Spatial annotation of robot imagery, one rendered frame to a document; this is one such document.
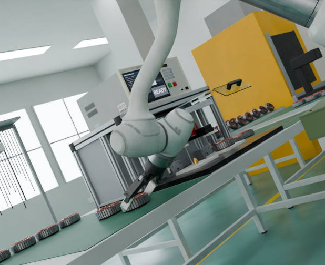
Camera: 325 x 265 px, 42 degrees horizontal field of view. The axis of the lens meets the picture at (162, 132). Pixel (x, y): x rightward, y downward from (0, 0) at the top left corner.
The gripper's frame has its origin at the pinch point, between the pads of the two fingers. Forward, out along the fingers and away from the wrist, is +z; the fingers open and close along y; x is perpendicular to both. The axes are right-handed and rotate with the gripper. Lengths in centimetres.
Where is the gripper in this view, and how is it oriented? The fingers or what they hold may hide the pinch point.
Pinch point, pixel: (136, 199)
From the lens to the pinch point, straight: 161.8
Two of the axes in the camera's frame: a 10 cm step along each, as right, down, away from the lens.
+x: -7.1, -6.2, 3.3
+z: -4.1, 7.4, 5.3
